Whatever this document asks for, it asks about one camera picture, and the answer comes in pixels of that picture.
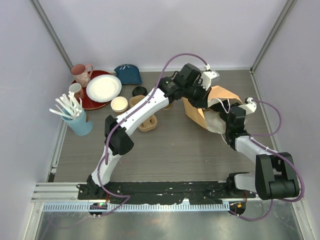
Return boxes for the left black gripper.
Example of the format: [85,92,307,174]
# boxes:
[183,80,212,110]

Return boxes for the brown paper bag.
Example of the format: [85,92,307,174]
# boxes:
[182,85,246,134]

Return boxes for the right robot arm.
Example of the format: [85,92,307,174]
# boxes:
[220,98,305,203]

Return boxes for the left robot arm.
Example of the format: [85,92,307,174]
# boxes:
[87,63,217,200]

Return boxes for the brown pulp cup carrier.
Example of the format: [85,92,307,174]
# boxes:
[129,95,158,132]

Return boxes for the stack of black lids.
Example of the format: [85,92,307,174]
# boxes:
[132,86,148,97]

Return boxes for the stacked brown paper cups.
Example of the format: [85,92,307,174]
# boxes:
[110,96,129,115]

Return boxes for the white paper plate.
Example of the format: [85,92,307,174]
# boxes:
[86,74,122,103]

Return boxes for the red round tray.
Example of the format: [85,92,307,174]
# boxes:
[72,70,110,110]

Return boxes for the tall pink floral mug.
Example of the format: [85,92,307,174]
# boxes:
[70,64,94,88]

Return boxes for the light blue holder cup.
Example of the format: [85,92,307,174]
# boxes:
[61,110,93,136]

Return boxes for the small pink floral mug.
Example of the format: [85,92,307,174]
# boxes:
[69,82,85,100]

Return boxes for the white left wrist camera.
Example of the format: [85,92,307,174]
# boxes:
[199,64,220,91]

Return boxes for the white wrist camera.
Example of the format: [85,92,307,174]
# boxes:
[199,64,220,91]
[239,97,257,115]

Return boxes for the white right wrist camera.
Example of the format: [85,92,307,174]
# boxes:
[239,97,257,115]

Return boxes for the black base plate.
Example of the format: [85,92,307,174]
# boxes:
[76,180,257,205]

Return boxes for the aluminium rail frame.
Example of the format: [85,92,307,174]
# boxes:
[31,179,306,213]

